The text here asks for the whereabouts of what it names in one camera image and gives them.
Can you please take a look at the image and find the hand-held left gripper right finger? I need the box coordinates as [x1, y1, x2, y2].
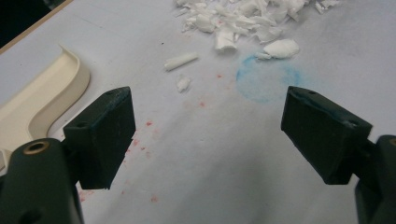
[280, 86, 374, 185]

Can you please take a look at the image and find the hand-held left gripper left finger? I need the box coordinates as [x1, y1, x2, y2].
[63, 86, 136, 190]

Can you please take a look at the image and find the cream plastic dustpan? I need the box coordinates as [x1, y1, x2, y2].
[0, 45, 92, 171]

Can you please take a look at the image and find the small white paper scrap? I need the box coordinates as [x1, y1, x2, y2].
[176, 75, 191, 93]

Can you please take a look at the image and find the white cover board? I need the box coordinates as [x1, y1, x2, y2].
[0, 0, 396, 224]

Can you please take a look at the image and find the rolled white paper scrap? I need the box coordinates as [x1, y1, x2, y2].
[163, 51, 200, 72]

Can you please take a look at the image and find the pile of white paper scraps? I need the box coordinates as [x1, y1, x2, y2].
[174, 0, 342, 62]

